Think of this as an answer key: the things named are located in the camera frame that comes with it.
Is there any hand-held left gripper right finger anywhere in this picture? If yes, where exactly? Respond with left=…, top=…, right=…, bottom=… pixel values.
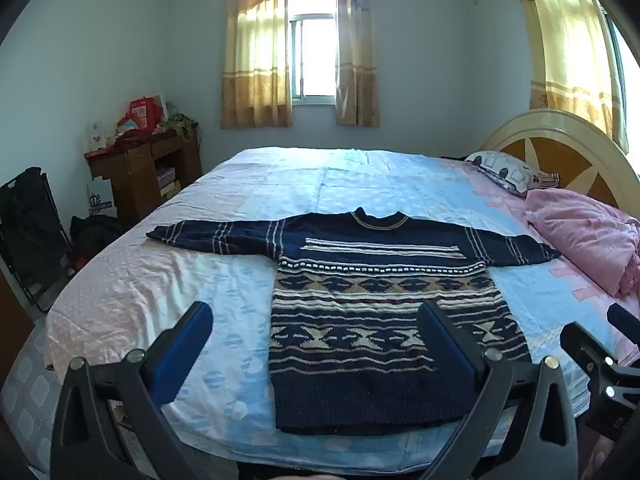
left=417, top=301, right=581, bottom=480

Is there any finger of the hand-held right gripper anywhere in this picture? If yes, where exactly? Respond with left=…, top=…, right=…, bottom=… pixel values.
left=559, top=321, right=640, bottom=411
left=606, top=304, right=640, bottom=348

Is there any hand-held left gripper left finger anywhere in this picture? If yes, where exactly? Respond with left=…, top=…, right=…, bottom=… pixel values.
left=50, top=301, right=216, bottom=480

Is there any navy patterned knit sweater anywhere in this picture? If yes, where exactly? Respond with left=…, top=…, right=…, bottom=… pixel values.
left=145, top=207, right=563, bottom=436

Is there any pink blanket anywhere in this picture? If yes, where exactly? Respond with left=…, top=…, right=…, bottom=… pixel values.
left=522, top=187, right=640, bottom=298

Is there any black backpack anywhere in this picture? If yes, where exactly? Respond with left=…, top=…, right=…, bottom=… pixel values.
left=70, top=215, right=126, bottom=266

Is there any bed with blue sheet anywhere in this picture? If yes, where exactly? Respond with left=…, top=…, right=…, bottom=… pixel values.
left=44, top=146, right=640, bottom=463

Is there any white paper bag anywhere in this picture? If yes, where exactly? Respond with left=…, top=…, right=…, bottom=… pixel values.
left=87, top=177, right=118, bottom=218

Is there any grey quilted mattress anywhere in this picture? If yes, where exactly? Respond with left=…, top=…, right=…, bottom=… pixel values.
left=0, top=330, right=56, bottom=463

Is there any brown wooden door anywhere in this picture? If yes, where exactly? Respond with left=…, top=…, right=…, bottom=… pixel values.
left=0, top=262, right=36, bottom=386

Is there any brown wooden desk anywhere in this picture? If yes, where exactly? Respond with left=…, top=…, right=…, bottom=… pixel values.
left=84, top=129, right=203, bottom=218

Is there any white patterned pillow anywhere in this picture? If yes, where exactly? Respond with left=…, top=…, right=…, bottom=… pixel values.
left=465, top=150, right=561, bottom=196

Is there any cream and brown headboard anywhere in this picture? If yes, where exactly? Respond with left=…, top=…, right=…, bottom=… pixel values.
left=480, top=107, right=640, bottom=211

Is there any black folding chair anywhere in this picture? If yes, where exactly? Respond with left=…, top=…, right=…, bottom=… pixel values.
left=0, top=166, right=76, bottom=313

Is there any white floral card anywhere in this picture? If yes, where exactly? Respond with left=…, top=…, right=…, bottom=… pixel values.
left=86, top=121, right=107, bottom=153

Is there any red gift box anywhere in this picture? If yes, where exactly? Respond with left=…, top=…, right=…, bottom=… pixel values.
left=130, top=96, right=161, bottom=133

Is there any large window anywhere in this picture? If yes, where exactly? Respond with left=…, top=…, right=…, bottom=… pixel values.
left=597, top=7, right=640, bottom=156

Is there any long beige curtain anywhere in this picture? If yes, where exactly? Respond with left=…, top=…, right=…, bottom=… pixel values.
left=510, top=0, right=628, bottom=153

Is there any small window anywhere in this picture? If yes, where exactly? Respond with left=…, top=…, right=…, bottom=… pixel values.
left=289, top=0, right=337, bottom=106

